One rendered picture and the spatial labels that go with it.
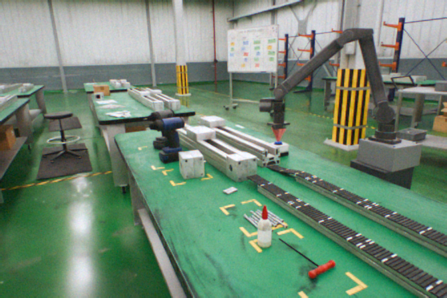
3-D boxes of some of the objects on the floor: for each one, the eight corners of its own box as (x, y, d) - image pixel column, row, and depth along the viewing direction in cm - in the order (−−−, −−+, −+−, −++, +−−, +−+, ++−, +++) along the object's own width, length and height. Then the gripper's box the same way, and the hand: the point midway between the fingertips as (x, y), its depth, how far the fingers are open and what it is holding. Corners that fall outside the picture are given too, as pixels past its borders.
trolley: (493, 167, 341) (515, 77, 312) (478, 179, 310) (502, 80, 280) (398, 148, 420) (409, 74, 391) (379, 156, 389) (389, 77, 360)
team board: (223, 110, 768) (221, 29, 711) (235, 108, 801) (235, 30, 745) (270, 117, 665) (272, 23, 609) (283, 114, 699) (286, 24, 643)
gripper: (275, 114, 146) (273, 144, 150) (291, 112, 150) (289, 141, 155) (267, 112, 151) (266, 141, 156) (283, 110, 156) (281, 138, 160)
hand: (277, 140), depth 155 cm, fingers closed
